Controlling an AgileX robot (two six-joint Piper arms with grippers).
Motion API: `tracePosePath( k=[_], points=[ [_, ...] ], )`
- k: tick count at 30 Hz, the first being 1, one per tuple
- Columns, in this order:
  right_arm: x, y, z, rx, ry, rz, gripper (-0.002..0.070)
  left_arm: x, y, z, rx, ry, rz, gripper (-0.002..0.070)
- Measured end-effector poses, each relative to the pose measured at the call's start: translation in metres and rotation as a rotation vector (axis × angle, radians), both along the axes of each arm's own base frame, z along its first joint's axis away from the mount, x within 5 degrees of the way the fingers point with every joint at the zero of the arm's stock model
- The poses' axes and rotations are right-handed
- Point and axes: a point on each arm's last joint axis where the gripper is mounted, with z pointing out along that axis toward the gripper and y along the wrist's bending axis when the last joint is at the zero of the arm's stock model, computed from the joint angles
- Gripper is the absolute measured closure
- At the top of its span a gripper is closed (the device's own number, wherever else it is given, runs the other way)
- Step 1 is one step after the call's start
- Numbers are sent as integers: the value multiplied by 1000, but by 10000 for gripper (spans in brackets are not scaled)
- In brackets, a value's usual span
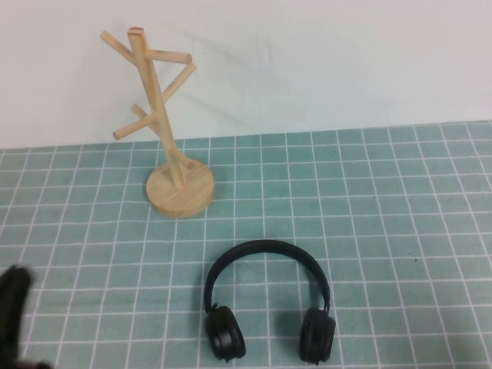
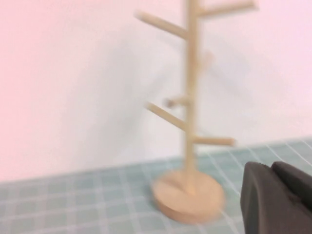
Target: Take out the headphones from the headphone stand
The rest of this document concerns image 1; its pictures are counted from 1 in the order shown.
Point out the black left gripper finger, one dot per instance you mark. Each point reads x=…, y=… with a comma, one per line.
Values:
x=34, y=365
x=15, y=292

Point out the black over-ear headphones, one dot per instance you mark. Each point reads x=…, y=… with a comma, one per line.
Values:
x=227, y=330

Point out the wooden branch headphone stand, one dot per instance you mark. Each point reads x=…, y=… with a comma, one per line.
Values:
x=180, y=192

